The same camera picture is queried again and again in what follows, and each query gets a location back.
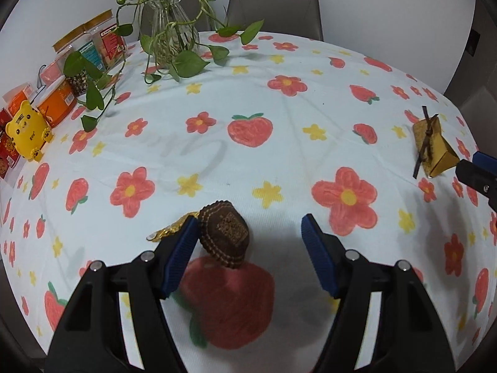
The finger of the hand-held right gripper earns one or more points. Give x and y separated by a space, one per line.
475 178
483 161

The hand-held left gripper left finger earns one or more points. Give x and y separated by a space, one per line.
182 252

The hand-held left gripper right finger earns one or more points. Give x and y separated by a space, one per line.
318 252

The gold box with brown ribbon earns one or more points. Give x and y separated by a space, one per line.
435 143

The gold foil wrapper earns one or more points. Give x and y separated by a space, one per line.
171 230

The flower and strawberry tablecloth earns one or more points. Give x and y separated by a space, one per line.
271 155

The glass vase with green plant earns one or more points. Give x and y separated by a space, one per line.
186 64

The orange plastic container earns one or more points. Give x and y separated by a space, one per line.
58 103

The yellow cat figurine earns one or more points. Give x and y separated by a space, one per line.
27 130

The jar of dark beans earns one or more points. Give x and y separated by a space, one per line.
77 83

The red printed box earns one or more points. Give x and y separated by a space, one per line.
7 151

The red label jar wooden lid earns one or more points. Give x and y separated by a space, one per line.
110 42

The small pink jar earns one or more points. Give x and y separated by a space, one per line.
50 72

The teal label jar wooden lid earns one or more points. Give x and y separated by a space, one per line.
83 48

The small orange box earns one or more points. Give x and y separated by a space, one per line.
17 97

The clear glass vase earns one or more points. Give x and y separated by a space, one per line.
169 23

